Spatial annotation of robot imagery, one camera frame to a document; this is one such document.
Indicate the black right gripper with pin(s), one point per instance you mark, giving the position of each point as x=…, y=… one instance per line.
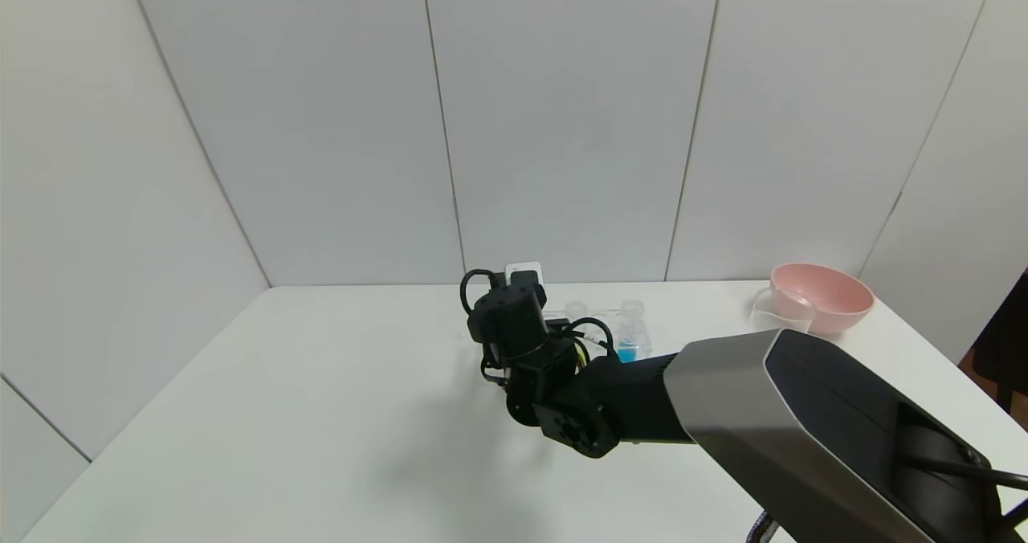
x=498, y=362

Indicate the test tube with yellow pigment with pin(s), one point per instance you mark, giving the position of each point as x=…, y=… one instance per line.
x=575, y=312

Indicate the clear acrylic test tube rack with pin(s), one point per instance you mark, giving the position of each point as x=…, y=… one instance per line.
x=601, y=322

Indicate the test tube with blue pigment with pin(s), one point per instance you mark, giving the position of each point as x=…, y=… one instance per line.
x=630, y=342

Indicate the clear glass beaker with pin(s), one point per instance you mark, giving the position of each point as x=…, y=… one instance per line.
x=783, y=314

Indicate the pink bowl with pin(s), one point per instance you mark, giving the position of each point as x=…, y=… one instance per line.
x=831, y=298

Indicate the dark background object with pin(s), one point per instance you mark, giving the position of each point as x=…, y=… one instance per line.
x=1008, y=350

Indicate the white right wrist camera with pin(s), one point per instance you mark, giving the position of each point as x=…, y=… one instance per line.
x=522, y=267

